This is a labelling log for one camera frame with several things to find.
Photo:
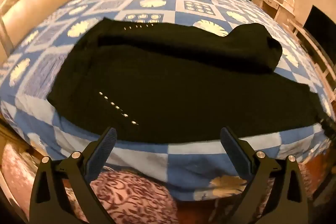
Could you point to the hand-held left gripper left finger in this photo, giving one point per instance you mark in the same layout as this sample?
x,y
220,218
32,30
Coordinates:
x,y
103,153

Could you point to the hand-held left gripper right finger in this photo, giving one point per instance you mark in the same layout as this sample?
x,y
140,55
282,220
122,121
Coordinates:
x,y
236,155

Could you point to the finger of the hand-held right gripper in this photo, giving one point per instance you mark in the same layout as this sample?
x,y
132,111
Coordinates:
x,y
328,124

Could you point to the black pants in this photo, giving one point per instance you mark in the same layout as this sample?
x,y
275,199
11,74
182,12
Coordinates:
x,y
157,82

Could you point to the blue patterned bedsheet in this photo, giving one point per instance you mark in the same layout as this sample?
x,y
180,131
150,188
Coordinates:
x,y
183,158

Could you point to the wooden bed footboard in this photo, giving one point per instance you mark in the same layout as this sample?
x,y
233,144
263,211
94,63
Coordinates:
x,y
315,56

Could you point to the black television screen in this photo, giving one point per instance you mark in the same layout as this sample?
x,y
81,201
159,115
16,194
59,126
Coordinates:
x,y
321,29

